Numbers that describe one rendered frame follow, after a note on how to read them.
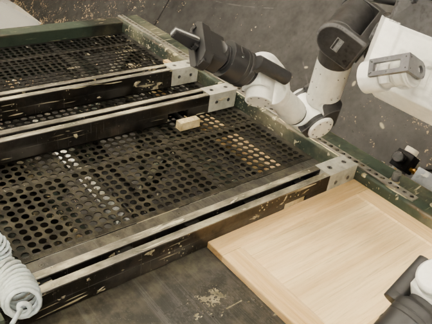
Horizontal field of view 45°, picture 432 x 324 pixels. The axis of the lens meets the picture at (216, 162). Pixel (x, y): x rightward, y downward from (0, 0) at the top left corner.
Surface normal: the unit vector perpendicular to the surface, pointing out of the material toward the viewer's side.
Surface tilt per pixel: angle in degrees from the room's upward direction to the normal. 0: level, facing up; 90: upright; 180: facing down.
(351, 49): 54
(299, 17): 0
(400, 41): 23
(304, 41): 0
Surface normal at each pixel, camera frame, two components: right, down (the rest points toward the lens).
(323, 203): 0.13, -0.84
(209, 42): 0.63, -0.50
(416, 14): -0.75, 0.11
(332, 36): -0.55, 0.64
